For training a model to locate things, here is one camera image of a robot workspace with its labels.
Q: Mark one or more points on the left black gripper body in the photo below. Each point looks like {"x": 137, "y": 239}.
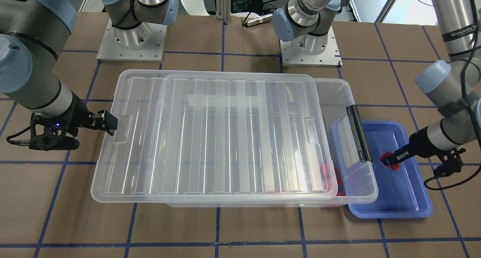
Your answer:
{"x": 419, "y": 142}

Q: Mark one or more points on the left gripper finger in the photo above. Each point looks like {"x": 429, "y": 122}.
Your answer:
{"x": 394, "y": 162}
{"x": 402, "y": 152}

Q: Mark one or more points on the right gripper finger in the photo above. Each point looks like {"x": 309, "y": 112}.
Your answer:
{"x": 104, "y": 121}

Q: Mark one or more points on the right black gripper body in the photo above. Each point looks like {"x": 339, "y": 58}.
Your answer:
{"x": 77, "y": 113}

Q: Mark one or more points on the clear plastic box lid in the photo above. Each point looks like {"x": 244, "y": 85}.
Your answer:
{"x": 210, "y": 134}

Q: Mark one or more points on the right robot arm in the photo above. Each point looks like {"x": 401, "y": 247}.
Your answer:
{"x": 33, "y": 34}

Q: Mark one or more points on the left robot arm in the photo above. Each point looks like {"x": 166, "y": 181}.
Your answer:
{"x": 448, "y": 85}

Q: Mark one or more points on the clear plastic storage box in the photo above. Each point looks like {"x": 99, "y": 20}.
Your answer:
{"x": 353, "y": 182}

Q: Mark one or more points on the blue plastic tray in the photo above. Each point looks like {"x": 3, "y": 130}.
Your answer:
{"x": 370, "y": 189}

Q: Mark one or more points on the white chair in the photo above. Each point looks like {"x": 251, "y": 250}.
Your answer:
{"x": 195, "y": 7}

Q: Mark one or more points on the black box latch handle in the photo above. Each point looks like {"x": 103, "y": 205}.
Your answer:
{"x": 358, "y": 132}

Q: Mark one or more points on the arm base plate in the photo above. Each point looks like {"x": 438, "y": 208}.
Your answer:
{"x": 312, "y": 51}
{"x": 142, "y": 44}

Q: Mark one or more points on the aluminium frame post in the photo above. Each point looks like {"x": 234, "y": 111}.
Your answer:
{"x": 223, "y": 10}

